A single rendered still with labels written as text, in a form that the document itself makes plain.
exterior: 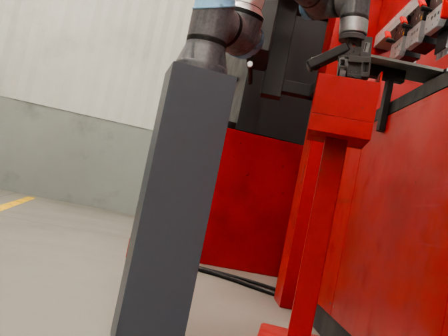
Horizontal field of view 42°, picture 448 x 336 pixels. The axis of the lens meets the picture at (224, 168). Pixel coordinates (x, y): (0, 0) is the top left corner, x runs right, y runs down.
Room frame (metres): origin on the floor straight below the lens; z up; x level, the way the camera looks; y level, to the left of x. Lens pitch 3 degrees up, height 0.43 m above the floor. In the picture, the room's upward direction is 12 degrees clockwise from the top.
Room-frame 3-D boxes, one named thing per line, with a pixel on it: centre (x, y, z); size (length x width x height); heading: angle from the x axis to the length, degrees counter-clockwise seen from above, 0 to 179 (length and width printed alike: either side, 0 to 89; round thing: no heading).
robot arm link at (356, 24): (1.52, -0.26, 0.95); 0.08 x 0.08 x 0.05
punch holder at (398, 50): (2.36, -0.64, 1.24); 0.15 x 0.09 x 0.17; 1
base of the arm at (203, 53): (1.62, 0.12, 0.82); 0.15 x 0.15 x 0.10
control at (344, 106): (1.56, -0.28, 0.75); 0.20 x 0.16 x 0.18; 172
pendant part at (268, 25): (3.14, -0.06, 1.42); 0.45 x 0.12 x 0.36; 177
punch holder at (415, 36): (2.16, -0.65, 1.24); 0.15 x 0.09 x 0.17; 1
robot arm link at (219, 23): (1.63, 0.12, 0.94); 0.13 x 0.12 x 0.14; 144
